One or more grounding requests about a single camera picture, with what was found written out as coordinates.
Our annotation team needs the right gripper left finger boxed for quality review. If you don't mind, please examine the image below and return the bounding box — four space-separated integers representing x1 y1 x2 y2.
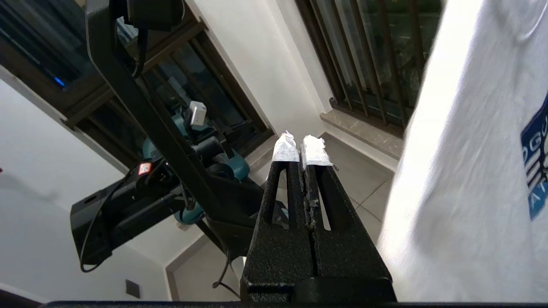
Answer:
241 130 318 281

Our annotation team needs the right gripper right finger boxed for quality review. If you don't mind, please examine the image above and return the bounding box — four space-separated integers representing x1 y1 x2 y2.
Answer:
301 135 393 281

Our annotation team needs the grey stone window sill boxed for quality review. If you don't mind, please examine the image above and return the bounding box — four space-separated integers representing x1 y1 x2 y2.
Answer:
320 109 404 160

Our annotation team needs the person in white shirt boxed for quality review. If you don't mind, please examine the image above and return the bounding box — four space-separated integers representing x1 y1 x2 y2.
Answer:
377 0 548 302

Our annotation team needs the black robot column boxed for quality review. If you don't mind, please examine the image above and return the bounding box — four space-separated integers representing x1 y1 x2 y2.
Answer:
85 0 266 258

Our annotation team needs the window with metal bars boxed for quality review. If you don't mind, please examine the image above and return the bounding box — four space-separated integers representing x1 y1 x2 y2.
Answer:
295 0 444 129

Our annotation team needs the dark framed window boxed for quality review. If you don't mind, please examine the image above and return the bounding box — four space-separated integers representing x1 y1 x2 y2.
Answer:
0 0 275 170

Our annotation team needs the black cable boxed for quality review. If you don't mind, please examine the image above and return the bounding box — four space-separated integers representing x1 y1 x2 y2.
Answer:
80 183 113 273
212 250 241 298

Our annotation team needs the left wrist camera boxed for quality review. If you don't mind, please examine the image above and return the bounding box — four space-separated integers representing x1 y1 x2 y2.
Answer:
188 101 208 128

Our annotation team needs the black head camera box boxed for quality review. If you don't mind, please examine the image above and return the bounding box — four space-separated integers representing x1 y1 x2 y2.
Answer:
124 0 186 32

